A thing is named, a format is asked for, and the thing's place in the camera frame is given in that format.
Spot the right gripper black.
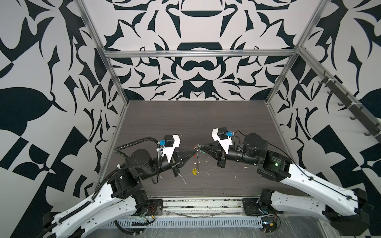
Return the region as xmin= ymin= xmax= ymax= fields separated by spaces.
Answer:
xmin=203 ymin=138 xmax=262 ymax=167

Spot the metal keyring with red grip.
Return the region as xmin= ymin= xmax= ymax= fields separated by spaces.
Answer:
xmin=193 ymin=144 xmax=201 ymax=174

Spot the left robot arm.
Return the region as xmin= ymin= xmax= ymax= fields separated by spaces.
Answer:
xmin=37 ymin=149 xmax=196 ymax=238

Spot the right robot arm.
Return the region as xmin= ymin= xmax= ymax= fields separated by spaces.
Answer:
xmin=197 ymin=131 xmax=370 ymax=236

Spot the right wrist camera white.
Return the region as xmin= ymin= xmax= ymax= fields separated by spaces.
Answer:
xmin=211 ymin=128 xmax=234 ymax=154

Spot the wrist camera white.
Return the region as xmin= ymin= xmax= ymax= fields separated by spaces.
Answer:
xmin=211 ymin=128 xmax=234 ymax=154
xmin=157 ymin=134 xmax=181 ymax=163

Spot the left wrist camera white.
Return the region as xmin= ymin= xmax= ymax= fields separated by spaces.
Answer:
xmin=157 ymin=134 xmax=181 ymax=163

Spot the black corrugated cable conduit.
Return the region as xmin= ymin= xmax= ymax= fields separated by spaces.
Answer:
xmin=35 ymin=136 xmax=161 ymax=238

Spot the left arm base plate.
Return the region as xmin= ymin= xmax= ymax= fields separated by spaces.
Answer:
xmin=128 ymin=198 xmax=164 ymax=216

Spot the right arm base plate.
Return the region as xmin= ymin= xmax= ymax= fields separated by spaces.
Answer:
xmin=242 ymin=198 xmax=284 ymax=216

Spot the white slotted cable duct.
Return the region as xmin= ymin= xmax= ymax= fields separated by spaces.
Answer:
xmin=118 ymin=217 xmax=263 ymax=229

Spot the black wall hook rail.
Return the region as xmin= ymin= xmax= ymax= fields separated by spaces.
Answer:
xmin=319 ymin=71 xmax=381 ymax=143

